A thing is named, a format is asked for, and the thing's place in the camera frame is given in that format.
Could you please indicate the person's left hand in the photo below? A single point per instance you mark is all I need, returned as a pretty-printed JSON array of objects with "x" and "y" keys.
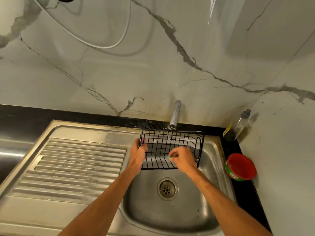
[{"x": 136, "y": 157}]

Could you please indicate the person's right hand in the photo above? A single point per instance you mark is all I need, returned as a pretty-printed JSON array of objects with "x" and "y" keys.
[{"x": 182, "y": 158}]

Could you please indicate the person's left thumb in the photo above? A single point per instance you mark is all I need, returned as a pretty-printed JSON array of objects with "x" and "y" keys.
[{"x": 144, "y": 147}]

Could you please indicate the person's right fingers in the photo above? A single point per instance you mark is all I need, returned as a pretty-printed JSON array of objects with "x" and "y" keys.
[{"x": 175, "y": 152}]

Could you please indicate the person's right forearm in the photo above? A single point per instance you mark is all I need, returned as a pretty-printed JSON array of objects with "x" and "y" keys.
[{"x": 221, "y": 203}]

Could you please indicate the person's left forearm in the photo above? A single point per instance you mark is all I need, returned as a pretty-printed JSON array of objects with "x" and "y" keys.
[{"x": 103, "y": 206}]

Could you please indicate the sink drain strainer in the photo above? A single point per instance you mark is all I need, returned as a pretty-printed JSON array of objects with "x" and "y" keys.
[{"x": 167, "y": 189}]

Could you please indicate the chrome faucet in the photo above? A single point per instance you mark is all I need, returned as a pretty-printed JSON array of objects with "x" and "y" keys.
[{"x": 175, "y": 113}]

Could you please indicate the stainless steel sink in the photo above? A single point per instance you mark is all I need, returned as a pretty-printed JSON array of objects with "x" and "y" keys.
[{"x": 103, "y": 179}]

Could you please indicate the red and green tub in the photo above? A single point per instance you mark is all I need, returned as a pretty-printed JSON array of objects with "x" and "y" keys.
[{"x": 240, "y": 167}]

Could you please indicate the clear dish soap bottle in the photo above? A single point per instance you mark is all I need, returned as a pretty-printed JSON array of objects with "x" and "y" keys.
[{"x": 237, "y": 126}]

